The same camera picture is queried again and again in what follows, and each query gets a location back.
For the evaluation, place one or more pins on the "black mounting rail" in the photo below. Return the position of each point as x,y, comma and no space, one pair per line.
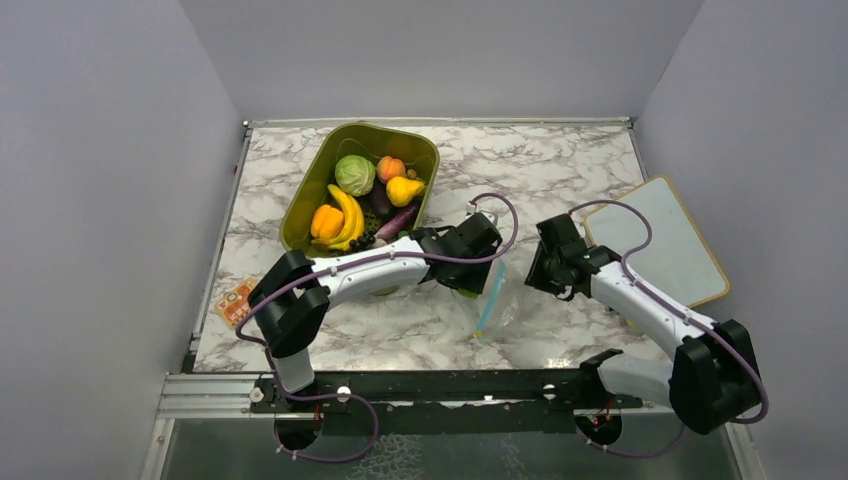
438,402

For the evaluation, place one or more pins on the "clear zip top bag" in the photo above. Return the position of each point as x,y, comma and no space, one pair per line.
501,308

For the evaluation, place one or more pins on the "green fake lime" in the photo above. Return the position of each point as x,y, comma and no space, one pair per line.
467,294

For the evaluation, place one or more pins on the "dark fake eggplant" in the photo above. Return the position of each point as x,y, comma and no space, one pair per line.
379,202

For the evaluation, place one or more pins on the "orange fake peach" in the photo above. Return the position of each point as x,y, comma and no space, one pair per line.
390,167

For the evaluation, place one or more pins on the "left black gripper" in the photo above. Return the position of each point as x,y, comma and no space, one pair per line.
474,281

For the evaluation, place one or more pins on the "dark fake grape bunch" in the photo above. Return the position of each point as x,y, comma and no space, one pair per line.
364,242

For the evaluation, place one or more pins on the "purple fake eggplant in bin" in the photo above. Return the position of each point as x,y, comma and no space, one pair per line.
403,220

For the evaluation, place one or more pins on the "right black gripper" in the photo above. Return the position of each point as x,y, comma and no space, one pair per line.
536,277

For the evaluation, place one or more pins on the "olive green plastic bin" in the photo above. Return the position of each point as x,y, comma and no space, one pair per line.
359,138

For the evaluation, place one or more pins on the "yellow fake lemon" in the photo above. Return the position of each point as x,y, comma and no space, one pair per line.
401,191

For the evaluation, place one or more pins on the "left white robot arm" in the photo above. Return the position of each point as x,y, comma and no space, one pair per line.
290,302

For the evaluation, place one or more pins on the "yellow fake banana bunch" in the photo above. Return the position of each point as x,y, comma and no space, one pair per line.
354,224

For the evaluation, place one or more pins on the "orange fake bell pepper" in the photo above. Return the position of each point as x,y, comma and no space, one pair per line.
327,222

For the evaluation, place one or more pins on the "green fake cabbage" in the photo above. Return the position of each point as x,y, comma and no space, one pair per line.
355,175

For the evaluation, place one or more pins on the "white board with yellow rim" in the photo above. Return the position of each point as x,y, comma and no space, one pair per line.
678,261

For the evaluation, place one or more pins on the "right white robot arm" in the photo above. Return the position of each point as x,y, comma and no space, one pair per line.
713,376

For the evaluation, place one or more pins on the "orange snack packet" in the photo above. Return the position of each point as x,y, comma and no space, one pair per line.
233,305

